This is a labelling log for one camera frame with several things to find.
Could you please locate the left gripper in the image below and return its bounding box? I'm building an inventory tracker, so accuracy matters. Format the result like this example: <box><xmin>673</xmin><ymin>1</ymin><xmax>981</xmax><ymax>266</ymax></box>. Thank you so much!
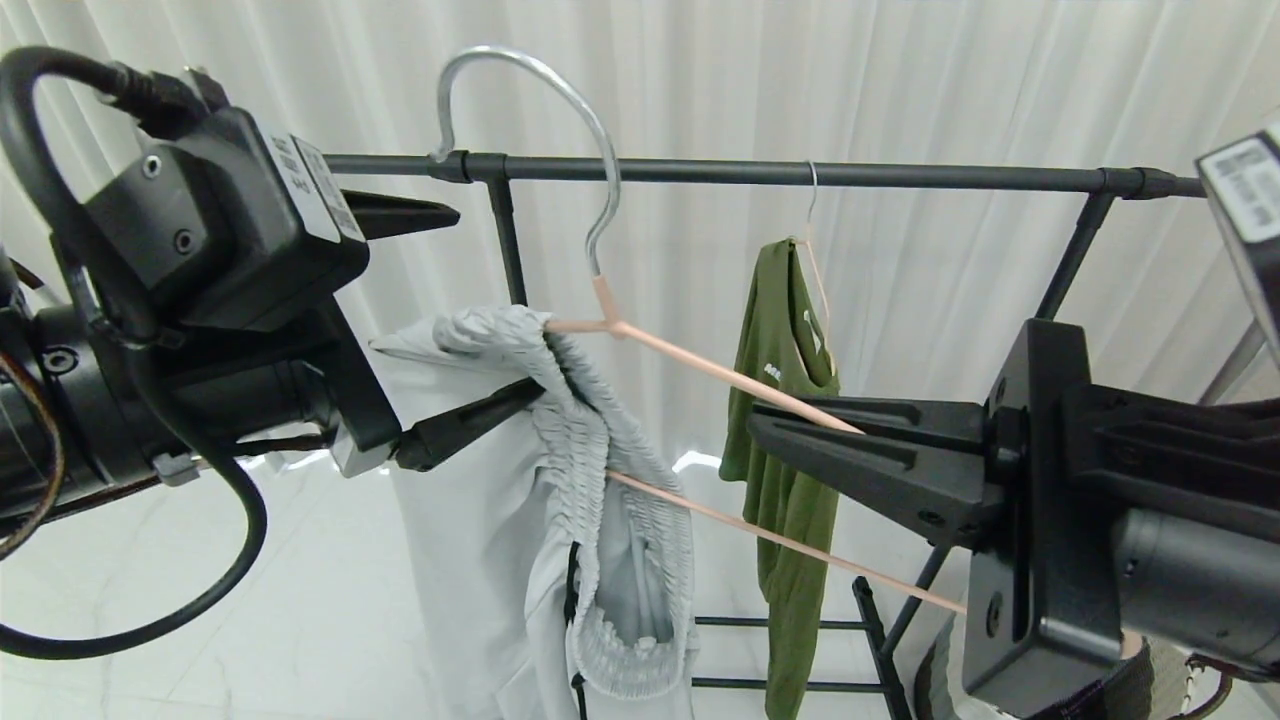
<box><xmin>170</xmin><ymin>188</ymin><xmax>549</xmax><ymax>479</ymax></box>

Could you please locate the black clothes rack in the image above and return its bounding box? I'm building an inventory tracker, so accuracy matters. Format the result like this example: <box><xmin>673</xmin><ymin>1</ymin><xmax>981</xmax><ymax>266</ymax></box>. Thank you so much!
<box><xmin>322</xmin><ymin>150</ymin><xmax>1206</xmax><ymax>720</ymax></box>

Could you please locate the white laundry basket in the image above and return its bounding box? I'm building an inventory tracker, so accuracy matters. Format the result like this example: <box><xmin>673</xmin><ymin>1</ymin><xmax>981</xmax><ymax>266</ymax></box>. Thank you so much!
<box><xmin>915</xmin><ymin>610</ymin><xmax>1236</xmax><ymax>720</ymax></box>

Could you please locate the black cable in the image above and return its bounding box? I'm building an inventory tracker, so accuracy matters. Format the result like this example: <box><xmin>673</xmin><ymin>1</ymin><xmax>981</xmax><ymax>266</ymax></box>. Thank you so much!
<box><xmin>0</xmin><ymin>45</ymin><xmax>269</xmax><ymax>661</ymax></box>

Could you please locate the pink clothes hanger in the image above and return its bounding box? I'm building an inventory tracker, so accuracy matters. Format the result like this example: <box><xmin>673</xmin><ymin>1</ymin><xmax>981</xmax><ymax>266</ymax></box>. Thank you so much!
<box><xmin>430</xmin><ymin>45</ymin><xmax>969</xmax><ymax>616</ymax></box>
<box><xmin>795</xmin><ymin>160</ymin><xmax>837</xmax><ymax>376</ymax></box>

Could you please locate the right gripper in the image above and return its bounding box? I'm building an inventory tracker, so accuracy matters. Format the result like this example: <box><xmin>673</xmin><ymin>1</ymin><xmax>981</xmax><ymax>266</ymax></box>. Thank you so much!
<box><xmin>745</xmin><ymin>320</ymin><xmax>1280</xmax><ymax>716</ymax></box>

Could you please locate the white curtain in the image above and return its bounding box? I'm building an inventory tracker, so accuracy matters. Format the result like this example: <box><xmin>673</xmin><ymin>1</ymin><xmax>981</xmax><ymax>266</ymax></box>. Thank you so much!
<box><xmin>0</xmin><ymin>0</ymin><xmax>1280</xmax><ymax>481</ymax></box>

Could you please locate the green long-sleeved shirt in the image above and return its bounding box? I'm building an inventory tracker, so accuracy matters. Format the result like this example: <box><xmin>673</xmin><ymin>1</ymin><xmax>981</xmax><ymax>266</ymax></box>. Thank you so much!
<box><xmin>718</xmin><ymin>238</ymin><xmax>843</xmax><ymax>720</ymax></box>

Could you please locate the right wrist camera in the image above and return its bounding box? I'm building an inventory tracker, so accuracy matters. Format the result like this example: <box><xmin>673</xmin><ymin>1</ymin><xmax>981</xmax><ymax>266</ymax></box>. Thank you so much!
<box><xmin>1195</xmin><ymin>125</ymin><xmax>1280</xmax><ymax>371</ymax></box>

